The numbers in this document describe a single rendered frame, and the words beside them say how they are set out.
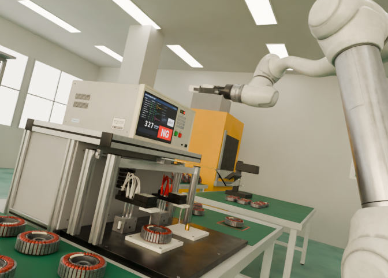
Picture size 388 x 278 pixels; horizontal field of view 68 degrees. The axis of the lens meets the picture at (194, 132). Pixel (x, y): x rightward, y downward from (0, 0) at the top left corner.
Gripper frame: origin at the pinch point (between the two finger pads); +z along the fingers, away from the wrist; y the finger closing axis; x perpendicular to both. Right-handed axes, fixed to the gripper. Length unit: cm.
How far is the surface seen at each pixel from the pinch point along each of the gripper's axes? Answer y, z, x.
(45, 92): -302, 638, 101
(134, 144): 57, -10, 16
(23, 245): 94, -6, 37
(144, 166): 52, -11, 25
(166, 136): 33.0, -6.1, 18.5
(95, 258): 86, -24, 38
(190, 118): 11.7, -4.5, 14.2
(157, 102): 39.3, -5.7, 3.5
